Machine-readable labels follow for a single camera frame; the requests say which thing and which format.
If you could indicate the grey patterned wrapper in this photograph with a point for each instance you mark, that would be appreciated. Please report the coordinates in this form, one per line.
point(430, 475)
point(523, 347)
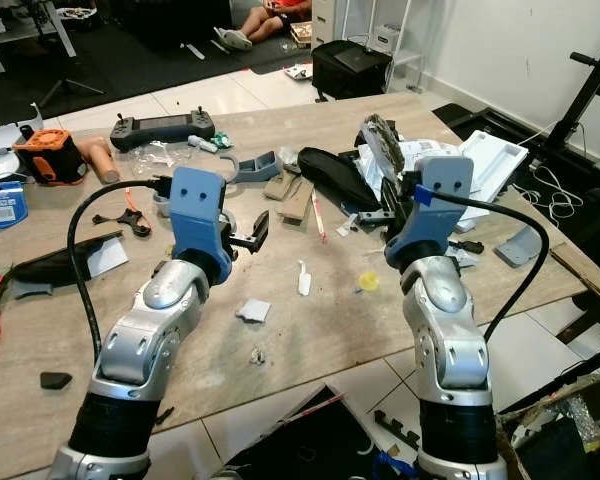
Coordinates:
point(380, 140)

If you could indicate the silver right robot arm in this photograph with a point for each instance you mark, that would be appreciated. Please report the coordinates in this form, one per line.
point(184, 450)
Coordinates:
point(450, 340)

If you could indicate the small blue-grey box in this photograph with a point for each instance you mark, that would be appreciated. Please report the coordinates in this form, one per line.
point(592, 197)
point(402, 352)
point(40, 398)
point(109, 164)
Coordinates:
point(258, 168)

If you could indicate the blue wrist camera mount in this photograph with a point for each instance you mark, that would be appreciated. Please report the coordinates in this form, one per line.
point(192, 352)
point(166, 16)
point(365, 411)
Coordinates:
point(200, 215)
point(440, 205)

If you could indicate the white crumpled paper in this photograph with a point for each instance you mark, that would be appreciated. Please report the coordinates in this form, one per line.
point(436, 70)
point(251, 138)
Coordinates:
point(253, 310)

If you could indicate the black equipment case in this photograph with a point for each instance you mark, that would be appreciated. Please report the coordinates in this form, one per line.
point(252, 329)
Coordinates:
point(352, 68)

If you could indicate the small black block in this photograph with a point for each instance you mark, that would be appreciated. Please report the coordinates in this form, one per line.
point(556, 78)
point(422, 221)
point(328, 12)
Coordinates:
point(56, 381)

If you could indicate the yellow cap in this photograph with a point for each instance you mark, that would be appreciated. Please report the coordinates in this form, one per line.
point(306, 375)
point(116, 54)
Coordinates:
point(369, 281)

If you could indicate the blue box with barcode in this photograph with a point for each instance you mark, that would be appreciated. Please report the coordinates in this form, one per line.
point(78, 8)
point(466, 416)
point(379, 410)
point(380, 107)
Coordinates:
point(2, 206)

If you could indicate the brown cardboard piece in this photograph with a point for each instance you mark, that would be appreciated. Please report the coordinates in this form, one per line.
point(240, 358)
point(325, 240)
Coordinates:
point(295, 200)

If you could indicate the black soft pouch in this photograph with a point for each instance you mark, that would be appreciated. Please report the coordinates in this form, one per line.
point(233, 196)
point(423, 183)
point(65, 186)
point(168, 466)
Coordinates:
point(335, 177)

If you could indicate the flat black fabric sleeve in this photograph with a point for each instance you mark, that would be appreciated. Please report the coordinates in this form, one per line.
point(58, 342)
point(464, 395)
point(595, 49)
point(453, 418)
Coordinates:
point(55, 262)

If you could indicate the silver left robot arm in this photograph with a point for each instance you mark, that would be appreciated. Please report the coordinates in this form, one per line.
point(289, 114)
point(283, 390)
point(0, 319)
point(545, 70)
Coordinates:
point(150, 335)

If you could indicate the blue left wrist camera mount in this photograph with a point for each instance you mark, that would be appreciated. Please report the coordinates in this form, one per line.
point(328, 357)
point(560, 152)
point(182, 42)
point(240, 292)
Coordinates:
point(200, 215)

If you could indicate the white plastic bag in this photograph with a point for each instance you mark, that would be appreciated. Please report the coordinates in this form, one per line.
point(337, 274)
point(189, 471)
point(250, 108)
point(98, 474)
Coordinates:
point(435, 152)

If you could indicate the black metal stand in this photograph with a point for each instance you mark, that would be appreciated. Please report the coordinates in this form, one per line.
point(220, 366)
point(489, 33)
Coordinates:
point(585, 90)

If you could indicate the grey curved plastic piece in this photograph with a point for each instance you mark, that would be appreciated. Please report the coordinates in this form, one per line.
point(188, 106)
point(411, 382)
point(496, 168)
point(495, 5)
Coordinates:
point(517, 246)

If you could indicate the orange and black tool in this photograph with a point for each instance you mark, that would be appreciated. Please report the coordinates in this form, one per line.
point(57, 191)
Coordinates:
point(50, 155)

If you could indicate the black handheld remote controller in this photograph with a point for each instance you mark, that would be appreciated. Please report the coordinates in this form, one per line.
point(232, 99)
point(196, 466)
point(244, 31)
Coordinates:
point(160, 130)

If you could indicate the white plastic tray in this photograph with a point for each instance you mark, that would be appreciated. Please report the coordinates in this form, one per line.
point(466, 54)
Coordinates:
point(495, 162)

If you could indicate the small foil scrap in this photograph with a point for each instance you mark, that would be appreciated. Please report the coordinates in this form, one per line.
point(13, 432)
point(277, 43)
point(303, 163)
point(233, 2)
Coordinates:
point(256, 355)

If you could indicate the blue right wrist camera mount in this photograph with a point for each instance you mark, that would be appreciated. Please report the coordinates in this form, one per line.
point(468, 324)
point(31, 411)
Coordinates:
point(440, 205)

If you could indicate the seated person in red shirt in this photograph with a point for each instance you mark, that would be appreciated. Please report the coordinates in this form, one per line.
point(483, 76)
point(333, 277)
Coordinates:
point(270, 15)

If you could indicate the clear plastic bag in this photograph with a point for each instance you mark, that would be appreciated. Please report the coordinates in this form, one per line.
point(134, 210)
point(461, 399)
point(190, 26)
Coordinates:
point(165, 158)

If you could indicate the tan cylinder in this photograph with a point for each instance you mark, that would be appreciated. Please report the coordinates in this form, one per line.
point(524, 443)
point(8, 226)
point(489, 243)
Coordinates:
point(103, 160)

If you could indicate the white red pen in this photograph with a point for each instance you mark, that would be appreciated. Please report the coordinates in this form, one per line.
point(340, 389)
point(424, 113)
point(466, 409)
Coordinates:
point(320, 217)

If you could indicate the small white plastic piece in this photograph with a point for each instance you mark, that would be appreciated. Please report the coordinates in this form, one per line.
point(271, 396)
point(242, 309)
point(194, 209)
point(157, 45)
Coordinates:
point(303, 280)

